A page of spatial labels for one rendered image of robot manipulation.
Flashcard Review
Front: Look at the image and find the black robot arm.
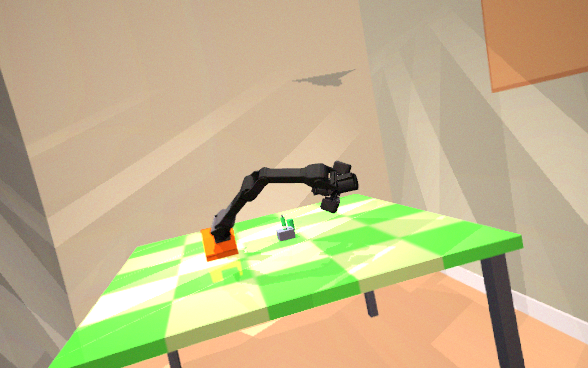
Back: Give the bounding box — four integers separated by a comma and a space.
210, 163, 359, 243

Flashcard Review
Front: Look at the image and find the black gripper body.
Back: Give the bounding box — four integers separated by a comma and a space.
320, 161, 351, 213

